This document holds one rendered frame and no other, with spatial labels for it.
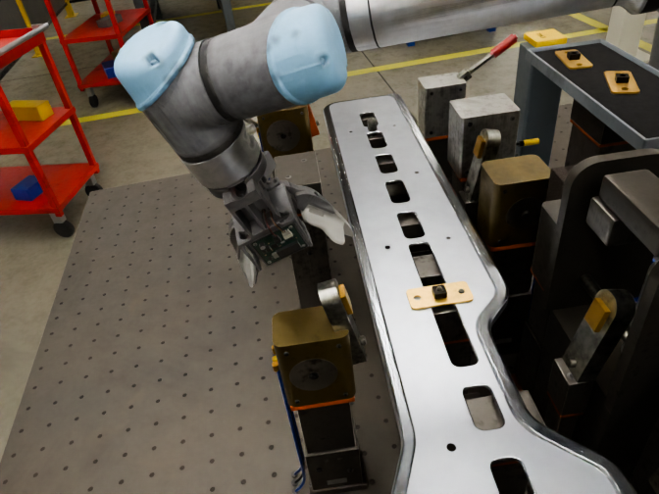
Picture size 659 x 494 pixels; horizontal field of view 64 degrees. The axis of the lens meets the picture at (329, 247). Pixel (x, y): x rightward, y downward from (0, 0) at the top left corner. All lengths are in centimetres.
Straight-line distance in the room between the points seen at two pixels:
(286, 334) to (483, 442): 24
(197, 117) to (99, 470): 71
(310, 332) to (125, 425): 53
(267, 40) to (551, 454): 47
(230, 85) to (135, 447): 73
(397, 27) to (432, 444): 42
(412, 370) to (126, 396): 64
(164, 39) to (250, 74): 8
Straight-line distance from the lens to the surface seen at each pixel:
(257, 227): 59
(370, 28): 56
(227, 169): 54
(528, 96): 116
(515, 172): 84
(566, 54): 105
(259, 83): 46
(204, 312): 122
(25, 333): 257
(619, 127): 82
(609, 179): 63
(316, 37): 45
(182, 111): 50
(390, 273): 77
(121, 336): 124
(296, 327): 64
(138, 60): 49
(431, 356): 66
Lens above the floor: 150
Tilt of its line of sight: 38 degrees down
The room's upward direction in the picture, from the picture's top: 8 degrees counter-clockwise
